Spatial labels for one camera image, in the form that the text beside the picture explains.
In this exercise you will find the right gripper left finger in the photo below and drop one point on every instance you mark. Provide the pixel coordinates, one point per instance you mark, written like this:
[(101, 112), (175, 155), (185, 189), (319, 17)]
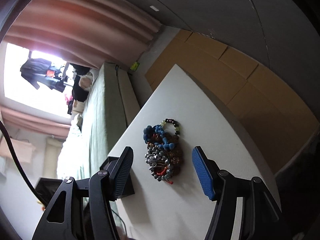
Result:
[(105, 186)]

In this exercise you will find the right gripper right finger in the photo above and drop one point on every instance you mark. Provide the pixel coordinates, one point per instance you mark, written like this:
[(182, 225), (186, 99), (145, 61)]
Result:
[(219, 186)]

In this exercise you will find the black jewelry gift box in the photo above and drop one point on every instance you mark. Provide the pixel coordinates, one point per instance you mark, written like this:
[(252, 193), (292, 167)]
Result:
[(122, 182)]

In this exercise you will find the silver jewelry pile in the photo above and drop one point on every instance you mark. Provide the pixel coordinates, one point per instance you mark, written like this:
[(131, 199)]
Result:
[(164, 162)]

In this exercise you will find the green bed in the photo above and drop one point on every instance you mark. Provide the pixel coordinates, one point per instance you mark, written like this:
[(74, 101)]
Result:
[(109, 109)]

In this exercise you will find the flattened cardboard sheet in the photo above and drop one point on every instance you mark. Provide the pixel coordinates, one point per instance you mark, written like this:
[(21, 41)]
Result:
[(274, 115)]

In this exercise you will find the clothes pile on bed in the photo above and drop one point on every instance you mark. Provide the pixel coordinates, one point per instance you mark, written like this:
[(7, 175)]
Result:
[(82, 84)]

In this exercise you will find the small green floor object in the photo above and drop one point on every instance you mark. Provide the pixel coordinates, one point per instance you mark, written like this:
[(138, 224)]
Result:
[(134, 66)]

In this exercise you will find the hanging dark clothes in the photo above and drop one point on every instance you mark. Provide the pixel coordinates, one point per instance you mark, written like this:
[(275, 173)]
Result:
[(37, 71)]

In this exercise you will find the pink curtain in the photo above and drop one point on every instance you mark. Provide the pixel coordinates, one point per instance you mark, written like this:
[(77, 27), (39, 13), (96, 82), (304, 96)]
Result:
[(85, 32)]

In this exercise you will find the white wall socket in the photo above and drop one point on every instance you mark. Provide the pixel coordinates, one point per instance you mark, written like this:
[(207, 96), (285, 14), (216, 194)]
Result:
[(154, 8)]

